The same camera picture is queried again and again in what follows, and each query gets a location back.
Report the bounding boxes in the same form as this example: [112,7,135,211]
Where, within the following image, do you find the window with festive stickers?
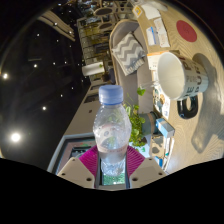
[46,134,98,174]

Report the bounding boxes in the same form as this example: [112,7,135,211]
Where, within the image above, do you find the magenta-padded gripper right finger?
[124,144,168,190]

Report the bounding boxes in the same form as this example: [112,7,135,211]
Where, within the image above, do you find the yellow square table sticker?
[131,4,144,18]

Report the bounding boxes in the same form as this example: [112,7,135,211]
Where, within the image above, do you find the white round pillar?
[81,61,106,77]

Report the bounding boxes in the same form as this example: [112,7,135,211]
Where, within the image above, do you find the grey curved sofa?
[108,18,156,114]

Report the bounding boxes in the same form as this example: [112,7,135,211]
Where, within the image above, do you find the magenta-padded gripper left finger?
[56,144,101,190]

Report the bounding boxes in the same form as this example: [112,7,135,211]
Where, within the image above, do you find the flat round red coaster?
[175,19,198,43]

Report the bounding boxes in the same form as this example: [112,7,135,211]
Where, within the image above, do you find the white mug with black handle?
[156,50,210,120]

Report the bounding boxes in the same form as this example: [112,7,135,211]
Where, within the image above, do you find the brown printed card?
[151,134,166,156]

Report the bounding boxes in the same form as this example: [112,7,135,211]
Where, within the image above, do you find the green potted plant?
[123,86,158,148]

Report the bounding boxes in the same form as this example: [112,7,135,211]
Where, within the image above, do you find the clear blue-capped water bottle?
[92,84,133,178]

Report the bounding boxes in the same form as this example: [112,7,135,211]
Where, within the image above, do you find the small light blue box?
[155,117,176,138]

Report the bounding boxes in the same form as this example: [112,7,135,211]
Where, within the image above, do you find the grey white chevron cushion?
[111,32,148,77]

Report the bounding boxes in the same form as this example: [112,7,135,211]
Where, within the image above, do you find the group of ceiling lights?
[0,19,78,144]

